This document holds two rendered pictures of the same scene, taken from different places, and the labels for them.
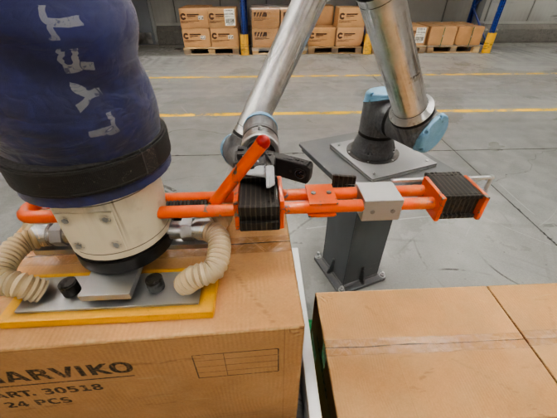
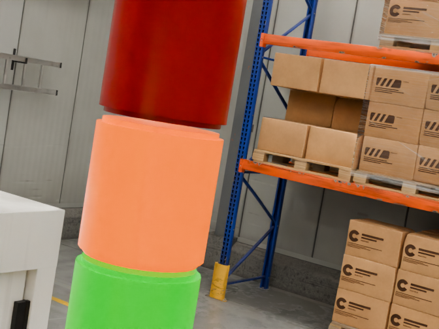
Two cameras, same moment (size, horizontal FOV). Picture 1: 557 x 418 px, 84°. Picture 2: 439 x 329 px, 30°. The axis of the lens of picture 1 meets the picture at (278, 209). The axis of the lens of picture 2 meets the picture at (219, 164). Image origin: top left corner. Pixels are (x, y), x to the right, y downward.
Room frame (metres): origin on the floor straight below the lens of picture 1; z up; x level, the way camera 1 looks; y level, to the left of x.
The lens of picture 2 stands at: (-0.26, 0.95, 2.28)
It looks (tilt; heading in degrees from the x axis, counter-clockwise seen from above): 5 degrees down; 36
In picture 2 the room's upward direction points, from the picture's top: 9 degrees clockwise
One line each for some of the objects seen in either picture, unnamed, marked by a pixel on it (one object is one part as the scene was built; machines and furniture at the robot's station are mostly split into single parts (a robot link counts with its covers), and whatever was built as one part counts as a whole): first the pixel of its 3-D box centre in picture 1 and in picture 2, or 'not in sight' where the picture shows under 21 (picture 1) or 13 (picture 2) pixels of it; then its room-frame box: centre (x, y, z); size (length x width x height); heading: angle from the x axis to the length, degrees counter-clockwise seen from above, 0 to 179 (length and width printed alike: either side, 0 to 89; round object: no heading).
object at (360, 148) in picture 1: (374, 141); not in sight; (1.25, -0.42, 0.82); 0.19 x 0.19 x 0.10
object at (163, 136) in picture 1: (92, 145); not in sight; (0.43, 0.28, 1.19); 0.23 x 0.23 x 0.04
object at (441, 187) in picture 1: (451, 197); not in sight; (0.46, -0.32, 1.08); 0.08 x 0.07 x 0.05; 94
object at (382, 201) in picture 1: (376, 201); not in sight; (0.46, -0.18, 1.07); 0.07 x 0.07 x 0.04; 4
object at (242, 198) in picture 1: (259, 201); not in sight; (0.44, 0.03, 1.08); 0.10 x 0.08 x 0.06; 4
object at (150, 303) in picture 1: (114, 289); not in sight; (0.33, 0.28, 0.97); 0.34 x 0.10 x 0.05; 94
